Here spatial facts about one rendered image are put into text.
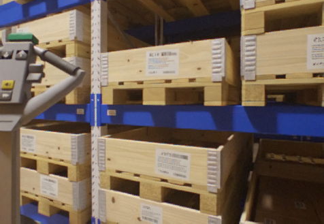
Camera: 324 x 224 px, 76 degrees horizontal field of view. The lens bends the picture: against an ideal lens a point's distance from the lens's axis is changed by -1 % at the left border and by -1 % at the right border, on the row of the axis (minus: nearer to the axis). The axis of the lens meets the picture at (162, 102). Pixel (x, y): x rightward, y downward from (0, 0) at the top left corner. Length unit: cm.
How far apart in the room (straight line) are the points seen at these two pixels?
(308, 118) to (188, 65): 61
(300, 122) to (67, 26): 159
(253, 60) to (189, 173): 66
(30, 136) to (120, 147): 94
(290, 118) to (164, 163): 68
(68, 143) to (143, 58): 86
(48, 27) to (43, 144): 92
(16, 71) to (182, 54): 78
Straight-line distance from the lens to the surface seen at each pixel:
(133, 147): 132
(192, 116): 120
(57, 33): 185
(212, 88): 112
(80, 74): 69
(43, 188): 206
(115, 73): 140
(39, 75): 74
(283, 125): 114
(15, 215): 82
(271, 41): 112
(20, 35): 84
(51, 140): 187
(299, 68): 110
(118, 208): 152
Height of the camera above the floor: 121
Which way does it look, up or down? 1 degrees down
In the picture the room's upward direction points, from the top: straight up
